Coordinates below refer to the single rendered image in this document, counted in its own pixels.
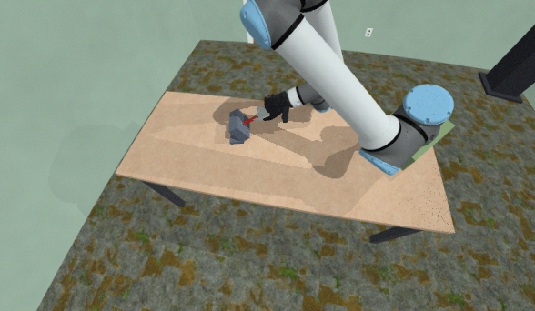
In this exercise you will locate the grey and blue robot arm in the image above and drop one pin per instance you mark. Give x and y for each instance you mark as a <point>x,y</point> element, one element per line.
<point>389,142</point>

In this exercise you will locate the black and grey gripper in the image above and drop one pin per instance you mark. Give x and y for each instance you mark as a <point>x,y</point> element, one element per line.
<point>271,110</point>

